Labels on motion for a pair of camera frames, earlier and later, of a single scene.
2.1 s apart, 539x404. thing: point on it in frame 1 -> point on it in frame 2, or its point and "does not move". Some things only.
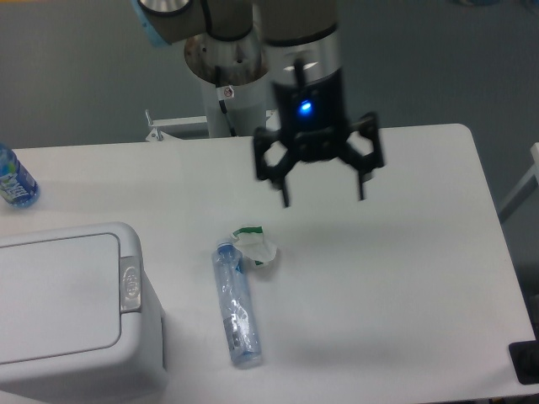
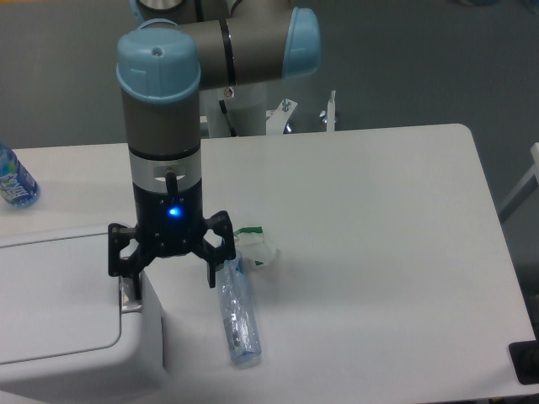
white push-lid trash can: [77, 316] does not move
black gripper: [312, 117] -> [169, 224]
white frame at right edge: [527, 188] does not move
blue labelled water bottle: [18, 186] does not move
